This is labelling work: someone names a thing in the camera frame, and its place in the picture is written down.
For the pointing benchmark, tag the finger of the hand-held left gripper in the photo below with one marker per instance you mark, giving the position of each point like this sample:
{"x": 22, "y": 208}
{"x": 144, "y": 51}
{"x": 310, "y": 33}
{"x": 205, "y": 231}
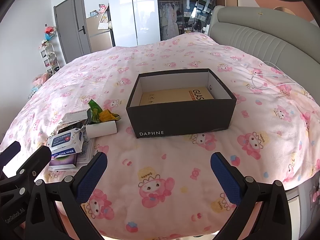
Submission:
{"x": 11, "y": 152}
{"x": 41, "y": 156}

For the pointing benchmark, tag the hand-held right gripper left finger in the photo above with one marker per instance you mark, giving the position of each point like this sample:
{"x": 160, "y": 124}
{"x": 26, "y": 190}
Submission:
{"x": 92, "y": 175}

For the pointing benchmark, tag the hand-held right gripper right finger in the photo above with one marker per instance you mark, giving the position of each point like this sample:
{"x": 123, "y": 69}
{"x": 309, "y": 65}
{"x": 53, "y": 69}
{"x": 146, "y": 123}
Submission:
{"x": 223, "y": 180}

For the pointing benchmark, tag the black shoe box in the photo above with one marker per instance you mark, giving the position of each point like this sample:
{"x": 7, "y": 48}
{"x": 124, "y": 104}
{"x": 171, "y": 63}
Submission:
{"x": 180, "y": 120}

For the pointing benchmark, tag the black rainbow package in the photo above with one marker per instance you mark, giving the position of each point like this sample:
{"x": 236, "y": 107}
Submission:
{"x": 65, "y": 161}

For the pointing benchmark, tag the wet wipes pack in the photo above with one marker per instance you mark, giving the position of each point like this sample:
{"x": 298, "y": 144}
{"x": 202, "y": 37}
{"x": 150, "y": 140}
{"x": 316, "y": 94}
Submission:
{"x": 63, "y": 141}

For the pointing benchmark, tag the white paper roll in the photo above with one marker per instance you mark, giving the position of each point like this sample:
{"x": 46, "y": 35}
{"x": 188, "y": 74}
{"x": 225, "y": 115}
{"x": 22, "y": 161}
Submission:
{"x": 102, "y": 128}

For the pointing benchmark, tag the white card package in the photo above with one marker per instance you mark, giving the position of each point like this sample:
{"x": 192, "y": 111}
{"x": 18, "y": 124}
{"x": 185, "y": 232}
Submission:
{"x": 75, "y": 117}

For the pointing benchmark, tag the yellow snack wrapper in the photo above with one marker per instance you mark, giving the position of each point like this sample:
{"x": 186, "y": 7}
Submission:
{"x": 106, "y": 116}

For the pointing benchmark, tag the green snack wrapper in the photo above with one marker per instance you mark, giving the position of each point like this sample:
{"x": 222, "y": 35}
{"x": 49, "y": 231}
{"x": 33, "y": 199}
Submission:
{"x": 93, "y": 110}

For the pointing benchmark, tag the pink printed blanket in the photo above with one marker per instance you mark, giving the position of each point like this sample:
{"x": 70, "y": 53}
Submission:
{"x": 162, "y": 155}

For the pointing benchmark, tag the white shelf rack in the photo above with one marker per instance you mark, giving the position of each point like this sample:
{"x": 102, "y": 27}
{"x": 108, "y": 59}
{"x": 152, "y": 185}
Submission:
{"x": 50, "y": 60}

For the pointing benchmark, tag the yellow flat package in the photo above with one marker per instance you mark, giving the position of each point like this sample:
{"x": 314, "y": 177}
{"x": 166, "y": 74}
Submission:
{"x": 172, "y": 96}

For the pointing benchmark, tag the red plush toy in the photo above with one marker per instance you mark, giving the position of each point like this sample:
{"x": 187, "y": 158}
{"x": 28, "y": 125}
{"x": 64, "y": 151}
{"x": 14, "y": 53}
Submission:
{"x": 49, "y": 31}

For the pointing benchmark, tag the grey door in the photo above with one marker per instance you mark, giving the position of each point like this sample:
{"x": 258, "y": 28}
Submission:
{"x": 72, "y": 30}

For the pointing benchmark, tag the beige refrigerator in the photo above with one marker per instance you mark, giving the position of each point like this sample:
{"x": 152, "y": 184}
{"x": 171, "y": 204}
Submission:
{"x": 100, "y": 40}

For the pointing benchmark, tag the grey padded bed headboard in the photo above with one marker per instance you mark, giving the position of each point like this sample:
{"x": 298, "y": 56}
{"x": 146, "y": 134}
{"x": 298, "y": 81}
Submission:
{"x": 262, "y": 30}

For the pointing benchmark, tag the small plush toy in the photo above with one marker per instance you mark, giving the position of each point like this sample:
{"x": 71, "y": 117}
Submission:
{"x": 103, "y": 8}

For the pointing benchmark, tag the white wardrobe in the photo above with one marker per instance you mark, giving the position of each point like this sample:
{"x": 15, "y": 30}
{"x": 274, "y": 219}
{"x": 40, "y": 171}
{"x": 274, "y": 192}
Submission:
{"x": 125, "y": 12}

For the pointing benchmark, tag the glass-door wardrobe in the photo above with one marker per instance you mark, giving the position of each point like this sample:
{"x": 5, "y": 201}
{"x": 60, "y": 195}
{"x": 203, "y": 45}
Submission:
{"x": 172, "y": 17}

